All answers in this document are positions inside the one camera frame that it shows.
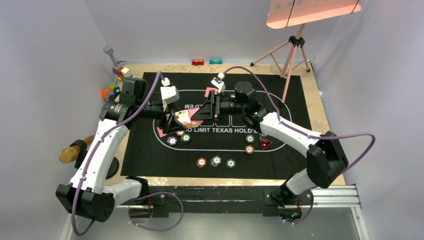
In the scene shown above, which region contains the red backed playing card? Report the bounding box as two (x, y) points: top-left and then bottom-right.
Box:
(156, 127), (168, 138)

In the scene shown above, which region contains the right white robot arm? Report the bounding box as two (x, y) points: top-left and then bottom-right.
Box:
(190, 73), (349, 204)

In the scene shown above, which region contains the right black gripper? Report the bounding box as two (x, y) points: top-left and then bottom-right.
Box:
(191, 90), (246, 123)

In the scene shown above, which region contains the green poker chip stack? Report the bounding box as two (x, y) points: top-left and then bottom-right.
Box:
(226, 159), (236, 169)

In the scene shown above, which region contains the pink music stand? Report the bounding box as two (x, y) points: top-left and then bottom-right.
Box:
(250, 0), (362, 103)

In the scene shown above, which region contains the pink playing card box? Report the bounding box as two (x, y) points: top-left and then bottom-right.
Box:
(175, 108), (203, 129)

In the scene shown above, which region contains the black poker table mat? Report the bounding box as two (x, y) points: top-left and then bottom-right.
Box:
(119, 73), (312, 180)

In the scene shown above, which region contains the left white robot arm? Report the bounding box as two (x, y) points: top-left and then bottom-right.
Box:
(55, 72), (179, 223)

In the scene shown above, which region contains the red small block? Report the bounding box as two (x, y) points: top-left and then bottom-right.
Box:
(191, 58), (205, 66)

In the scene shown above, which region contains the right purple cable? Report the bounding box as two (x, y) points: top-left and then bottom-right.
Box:
(223, 66), (377, 226)

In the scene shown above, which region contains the red poker chip stack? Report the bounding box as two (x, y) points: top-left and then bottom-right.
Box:
(196, 157), (207, 168)

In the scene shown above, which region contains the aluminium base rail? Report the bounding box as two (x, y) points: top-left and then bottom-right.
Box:
(74, 185), (370, 240)

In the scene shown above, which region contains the colourful toy block train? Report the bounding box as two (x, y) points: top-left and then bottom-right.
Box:
(112, 66), (132, 82)

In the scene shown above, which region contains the gold microphone on stand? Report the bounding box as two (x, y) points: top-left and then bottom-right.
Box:
(58, 135), (120, 180)

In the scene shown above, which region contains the teal small block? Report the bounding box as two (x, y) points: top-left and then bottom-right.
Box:
(209, 59), (223, 65)

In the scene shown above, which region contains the red triangular button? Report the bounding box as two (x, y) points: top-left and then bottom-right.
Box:
(259, 137), (272, 150)

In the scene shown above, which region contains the blue poker chip stack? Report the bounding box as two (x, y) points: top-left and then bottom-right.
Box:
(210, 156), (222, 167)

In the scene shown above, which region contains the red backed card top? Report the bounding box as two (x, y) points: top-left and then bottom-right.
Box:
(204, 87), (218, 98)

